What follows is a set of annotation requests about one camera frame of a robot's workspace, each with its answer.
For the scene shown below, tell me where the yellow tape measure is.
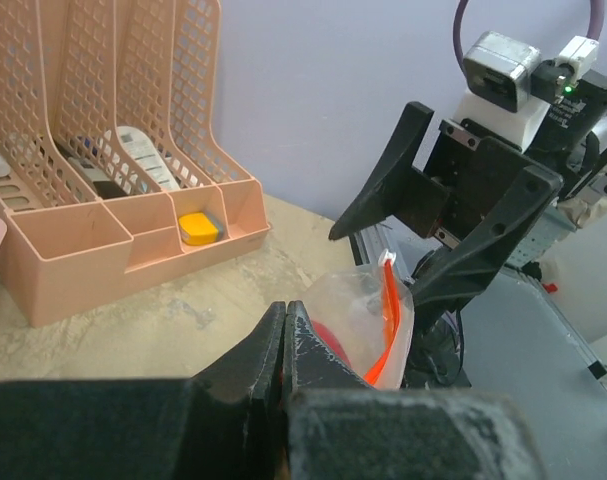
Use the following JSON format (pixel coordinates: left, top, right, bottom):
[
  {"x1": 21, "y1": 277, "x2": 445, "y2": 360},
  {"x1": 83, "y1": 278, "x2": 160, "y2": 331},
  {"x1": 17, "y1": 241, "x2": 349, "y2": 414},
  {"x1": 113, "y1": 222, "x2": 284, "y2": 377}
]
[{"x1": 178, "y1": 212, "x2": 224, "y2": 246}]

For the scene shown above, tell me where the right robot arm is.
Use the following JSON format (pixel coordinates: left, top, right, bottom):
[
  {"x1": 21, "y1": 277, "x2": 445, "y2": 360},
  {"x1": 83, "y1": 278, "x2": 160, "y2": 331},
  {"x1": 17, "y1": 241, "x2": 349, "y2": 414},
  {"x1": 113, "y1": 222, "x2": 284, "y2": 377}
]
[{"x1": 329, "y1": 70, "x2": 607, "y2": 311}]

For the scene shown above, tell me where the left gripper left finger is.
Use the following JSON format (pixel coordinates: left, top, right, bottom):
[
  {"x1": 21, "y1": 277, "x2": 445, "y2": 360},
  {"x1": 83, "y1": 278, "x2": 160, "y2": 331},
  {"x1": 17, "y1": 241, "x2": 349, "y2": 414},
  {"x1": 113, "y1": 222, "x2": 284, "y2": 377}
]
[{"x1": 0, "y1": 302, "x2": 286, "y2": 479}]

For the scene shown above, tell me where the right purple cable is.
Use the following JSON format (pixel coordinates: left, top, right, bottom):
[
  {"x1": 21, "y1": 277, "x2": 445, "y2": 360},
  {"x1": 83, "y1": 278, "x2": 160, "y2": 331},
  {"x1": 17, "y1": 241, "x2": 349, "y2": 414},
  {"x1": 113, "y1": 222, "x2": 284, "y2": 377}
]
[{"x1": 453, "y1": 0, "x2": 604, "y2": 76}]

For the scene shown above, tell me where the clear zip bag mixed fruit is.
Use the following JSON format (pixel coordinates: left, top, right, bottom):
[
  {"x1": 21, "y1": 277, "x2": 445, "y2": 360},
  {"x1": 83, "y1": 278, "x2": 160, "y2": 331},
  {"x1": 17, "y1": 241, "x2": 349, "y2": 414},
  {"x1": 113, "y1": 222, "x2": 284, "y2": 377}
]
[{"x1": 302, "y1": 249, "x2": 414, "y2": 390}]

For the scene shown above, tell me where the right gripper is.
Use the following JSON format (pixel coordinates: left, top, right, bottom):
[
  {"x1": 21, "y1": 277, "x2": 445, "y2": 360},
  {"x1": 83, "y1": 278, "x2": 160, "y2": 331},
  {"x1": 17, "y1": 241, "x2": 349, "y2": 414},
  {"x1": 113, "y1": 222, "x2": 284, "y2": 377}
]
[{"x1": 329, "y1": 101, "x2": 563, "y2": 310}]

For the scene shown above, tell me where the fake red yellow mango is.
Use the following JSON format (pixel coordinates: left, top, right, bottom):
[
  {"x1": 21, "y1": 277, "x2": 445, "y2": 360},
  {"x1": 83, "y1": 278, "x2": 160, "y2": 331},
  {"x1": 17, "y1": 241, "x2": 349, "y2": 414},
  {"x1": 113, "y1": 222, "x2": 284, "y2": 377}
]
[{"x1": 311, "y1": 320, "x2": 351, "y2": 367}]

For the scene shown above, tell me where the orange desk file organizer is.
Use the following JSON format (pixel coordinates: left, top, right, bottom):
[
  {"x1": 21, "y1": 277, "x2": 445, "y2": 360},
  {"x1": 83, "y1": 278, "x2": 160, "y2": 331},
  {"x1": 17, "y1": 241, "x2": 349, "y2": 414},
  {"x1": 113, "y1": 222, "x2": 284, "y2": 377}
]
[{"x1": 0, "y1": 1, "x2": 269, "y2": 327}]

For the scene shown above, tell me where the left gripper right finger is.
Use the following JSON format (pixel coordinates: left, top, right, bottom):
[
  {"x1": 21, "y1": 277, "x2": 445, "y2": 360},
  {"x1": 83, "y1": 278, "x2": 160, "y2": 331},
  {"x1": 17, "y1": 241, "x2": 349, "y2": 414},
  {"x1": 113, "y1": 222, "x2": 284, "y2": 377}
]
[{"x1": 283, "y1": 301, "x2": 547, "y2": 479}]

